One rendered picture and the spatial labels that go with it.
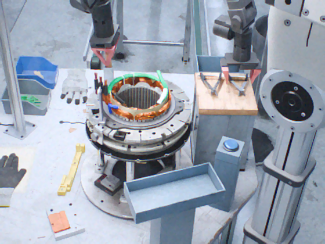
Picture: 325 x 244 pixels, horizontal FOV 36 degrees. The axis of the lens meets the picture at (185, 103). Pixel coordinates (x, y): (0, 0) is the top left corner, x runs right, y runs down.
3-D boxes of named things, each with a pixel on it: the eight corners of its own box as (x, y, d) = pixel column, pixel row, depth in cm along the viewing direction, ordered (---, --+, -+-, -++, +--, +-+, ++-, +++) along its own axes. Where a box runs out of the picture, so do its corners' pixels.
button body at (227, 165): (208, 205, 165) (216, 150, 150) (214, 191, 171) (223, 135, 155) (228, 212, 164) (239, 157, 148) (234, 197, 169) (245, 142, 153)
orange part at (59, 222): (48, 216, 156) (48, 214, 155) (64, 211, 158) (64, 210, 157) (54, 234, 151) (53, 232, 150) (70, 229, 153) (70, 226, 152)
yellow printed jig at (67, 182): (75, 149, 182) (75, 142, 179) (85, 150, 182) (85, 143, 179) (57, 196, 164) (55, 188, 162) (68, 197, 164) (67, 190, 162)
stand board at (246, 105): (194, 77, 176) (194, 72, 175) (247, 79, 178) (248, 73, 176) (198, 114, 161) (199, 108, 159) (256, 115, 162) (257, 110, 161)
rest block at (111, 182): (109, 176, 168) (108, 172, 166) (121, 184, 165) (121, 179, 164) (100, 183, 165) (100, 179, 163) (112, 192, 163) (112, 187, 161)
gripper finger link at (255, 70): (235, 77, 171) (237, 53, 166) (256, 76, 172) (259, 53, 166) (238, 89, 166) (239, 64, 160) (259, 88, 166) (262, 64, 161)
